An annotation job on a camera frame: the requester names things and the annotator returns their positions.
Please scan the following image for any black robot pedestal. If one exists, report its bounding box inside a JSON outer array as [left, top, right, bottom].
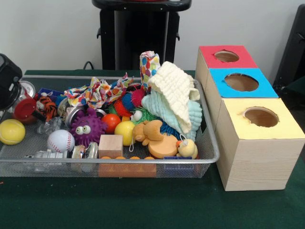
[[92, 0, 192, 71]]

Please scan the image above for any open-top silver can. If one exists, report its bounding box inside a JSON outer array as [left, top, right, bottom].
[[72, 142, 99, 160]]

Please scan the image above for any black chair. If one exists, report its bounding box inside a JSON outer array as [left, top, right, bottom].
[[276, 5, 305, 94]]

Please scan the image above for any shallow clear mesh bin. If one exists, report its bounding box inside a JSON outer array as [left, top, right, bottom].
[[0, 75, 220, 178]]

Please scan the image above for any cream knit cloth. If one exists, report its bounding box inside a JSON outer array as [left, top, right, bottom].
[[148, 61, 200, 134]]

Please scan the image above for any small orange ball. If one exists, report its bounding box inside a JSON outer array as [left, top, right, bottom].
[[102, 114, 122, 133]]

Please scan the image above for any multicolour polka dot cloth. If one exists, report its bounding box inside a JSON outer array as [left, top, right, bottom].
[[139, 51, 161, 91], [63, 73, 133, 109]]

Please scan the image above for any crushed silver can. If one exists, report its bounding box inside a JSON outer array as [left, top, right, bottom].
[[57, 98, 87, 128]]

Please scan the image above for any crushed clear plastic bottle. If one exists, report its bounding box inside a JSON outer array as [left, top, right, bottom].
[[24, 149, 71, 161]]

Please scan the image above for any clear plastic blue label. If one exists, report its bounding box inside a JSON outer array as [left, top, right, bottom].
[[36, 117, 62, 135]]

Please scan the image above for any orange foam duck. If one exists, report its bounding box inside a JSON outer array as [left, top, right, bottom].
[[132, 119, 179, 159]]

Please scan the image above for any white baseball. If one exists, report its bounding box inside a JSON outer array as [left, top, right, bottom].
[[47, 129, 75, 153]]

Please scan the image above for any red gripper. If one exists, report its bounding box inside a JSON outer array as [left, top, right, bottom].
[[13, 98, 47, 125]]

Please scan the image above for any small yellow rubber duck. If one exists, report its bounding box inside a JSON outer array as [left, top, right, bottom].
[[176, 135, 198, 159]]

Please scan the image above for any wooden box with three holes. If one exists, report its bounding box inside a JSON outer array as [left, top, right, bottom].
[[195, 45, 305, 191]]

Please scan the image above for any wooden cube block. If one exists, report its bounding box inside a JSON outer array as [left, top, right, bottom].
[[98, 135, 123, 158]]

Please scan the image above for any small yellow ball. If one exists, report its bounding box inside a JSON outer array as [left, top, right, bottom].
[[113, 121, 135, 146]]

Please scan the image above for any purple googly-eyed monster toy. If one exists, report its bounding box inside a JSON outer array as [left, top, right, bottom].
[[70, 108, 109, 147]]

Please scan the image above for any orange toy brick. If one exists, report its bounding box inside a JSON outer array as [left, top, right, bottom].
[[98, 155, 157, 177]]

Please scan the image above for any mint green cloth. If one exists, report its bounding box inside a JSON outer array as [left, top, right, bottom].
[[141, 91, 203, 140]]

